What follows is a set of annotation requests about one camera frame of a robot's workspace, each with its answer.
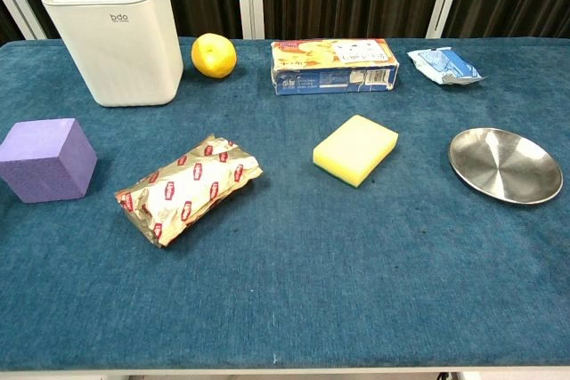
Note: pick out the yellow sponge green base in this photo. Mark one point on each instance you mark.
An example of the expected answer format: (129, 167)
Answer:
(352, 151)

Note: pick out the round steel plate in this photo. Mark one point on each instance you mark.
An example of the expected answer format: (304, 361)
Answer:
(503, 166)

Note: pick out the gold foil snack bag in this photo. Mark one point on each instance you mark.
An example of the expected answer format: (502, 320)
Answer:
(191, 188)

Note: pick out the teal blue table cloth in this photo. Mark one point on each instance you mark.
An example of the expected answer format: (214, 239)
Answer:
(285, 273)

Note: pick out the blue cracker box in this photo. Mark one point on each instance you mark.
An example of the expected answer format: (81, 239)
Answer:
(334, 69)

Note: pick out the yellow lemon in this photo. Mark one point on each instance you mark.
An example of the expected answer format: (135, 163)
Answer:
(213, 56)

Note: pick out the blue white snack packet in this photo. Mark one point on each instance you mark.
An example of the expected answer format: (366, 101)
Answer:
(443, 66)

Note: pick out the white plastic trash bin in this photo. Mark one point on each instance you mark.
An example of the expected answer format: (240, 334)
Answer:
(120, 42)

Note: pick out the purple foam cube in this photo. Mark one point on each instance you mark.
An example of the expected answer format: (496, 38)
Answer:
(46, 159)

